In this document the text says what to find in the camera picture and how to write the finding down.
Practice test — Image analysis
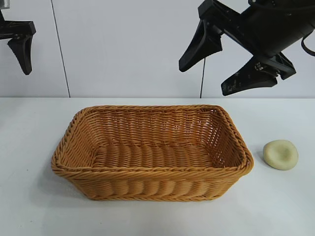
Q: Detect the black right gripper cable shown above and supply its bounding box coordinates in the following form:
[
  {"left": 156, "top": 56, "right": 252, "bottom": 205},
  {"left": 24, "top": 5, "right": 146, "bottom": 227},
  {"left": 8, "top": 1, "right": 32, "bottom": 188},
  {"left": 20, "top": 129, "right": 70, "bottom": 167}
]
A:
[{"left": 300, "top": 34, "right": 315, "bottom": 57}]

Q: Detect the woven tan wicker basket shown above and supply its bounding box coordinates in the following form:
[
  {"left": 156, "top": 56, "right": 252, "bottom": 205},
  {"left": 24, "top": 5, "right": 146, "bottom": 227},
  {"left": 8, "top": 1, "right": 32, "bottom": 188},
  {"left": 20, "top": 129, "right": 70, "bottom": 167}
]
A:
[{"left": 51, "top": 104, "right": 254, "bottom": 203}]

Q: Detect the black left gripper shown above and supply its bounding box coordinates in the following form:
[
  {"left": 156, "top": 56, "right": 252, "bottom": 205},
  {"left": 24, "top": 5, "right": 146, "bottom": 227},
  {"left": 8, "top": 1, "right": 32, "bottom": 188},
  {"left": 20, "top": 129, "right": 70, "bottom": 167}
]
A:
[{"left": 0, "top": 8, "right": 37, "bottom": 76}]

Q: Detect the pale yellow egg yolk pastry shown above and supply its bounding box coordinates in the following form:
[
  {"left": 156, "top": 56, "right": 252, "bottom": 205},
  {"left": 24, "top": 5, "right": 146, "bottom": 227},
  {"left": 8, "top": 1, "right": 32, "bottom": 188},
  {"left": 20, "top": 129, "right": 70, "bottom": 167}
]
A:
[{"left": 262, "top": 139, "right": 299, "bottom": 171}]

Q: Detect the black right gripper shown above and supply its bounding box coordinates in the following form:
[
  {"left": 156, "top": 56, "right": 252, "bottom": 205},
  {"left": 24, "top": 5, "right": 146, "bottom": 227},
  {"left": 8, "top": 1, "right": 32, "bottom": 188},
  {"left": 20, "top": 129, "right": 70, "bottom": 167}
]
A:
[{"left": 178, "top": 0, "right": 315, "bottom": 97}]

